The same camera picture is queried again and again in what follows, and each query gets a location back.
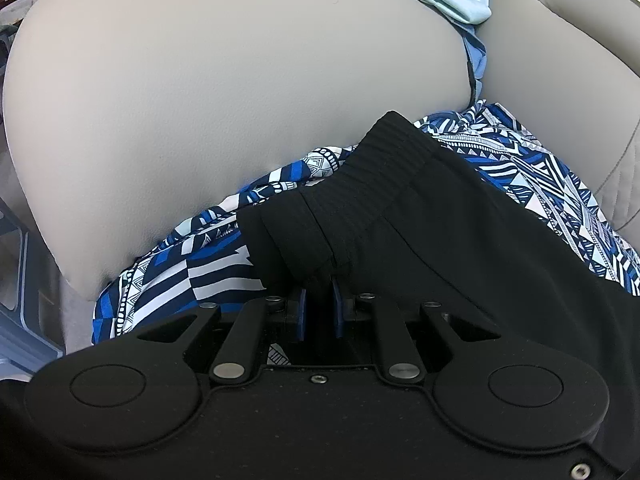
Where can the light blue cloth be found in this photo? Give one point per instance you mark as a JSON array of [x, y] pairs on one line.
[[450, 5]]

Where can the black pants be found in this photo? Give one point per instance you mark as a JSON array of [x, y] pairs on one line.
[[450, 240]]

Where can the grey plastic stool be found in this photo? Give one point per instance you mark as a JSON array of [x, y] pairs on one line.
[[20, 280]]

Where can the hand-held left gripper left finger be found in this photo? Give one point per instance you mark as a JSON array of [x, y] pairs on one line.
[[302, 316]]

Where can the blue geometric printed blanket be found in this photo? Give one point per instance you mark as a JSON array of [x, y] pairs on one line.
[[530, 170]]

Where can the grey leather sofa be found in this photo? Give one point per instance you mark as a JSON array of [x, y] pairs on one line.
[[210, 110]]

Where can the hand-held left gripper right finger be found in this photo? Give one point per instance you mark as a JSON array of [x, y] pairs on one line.
[[336, 312]]

